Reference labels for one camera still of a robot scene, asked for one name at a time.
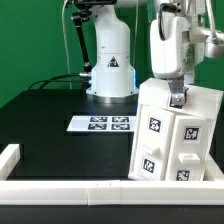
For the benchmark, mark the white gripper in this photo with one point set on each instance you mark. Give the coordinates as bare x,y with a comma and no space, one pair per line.
174,56

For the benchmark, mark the white block with tags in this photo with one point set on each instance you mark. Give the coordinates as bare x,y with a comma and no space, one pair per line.
194,100

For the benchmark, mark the white cabinet body box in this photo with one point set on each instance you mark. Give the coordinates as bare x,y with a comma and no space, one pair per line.
170,146

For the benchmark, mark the white cabinet door with knob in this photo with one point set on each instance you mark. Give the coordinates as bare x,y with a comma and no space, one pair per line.
151,144

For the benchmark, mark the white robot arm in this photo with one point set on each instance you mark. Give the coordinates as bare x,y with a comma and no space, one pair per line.
112,76

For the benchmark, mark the flat white panel with tags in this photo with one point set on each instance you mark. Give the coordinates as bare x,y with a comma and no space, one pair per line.
102,124

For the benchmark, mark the white U-shaped fence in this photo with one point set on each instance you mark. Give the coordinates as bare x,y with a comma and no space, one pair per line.
209,191

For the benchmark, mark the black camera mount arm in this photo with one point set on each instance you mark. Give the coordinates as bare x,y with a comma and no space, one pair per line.
83,15

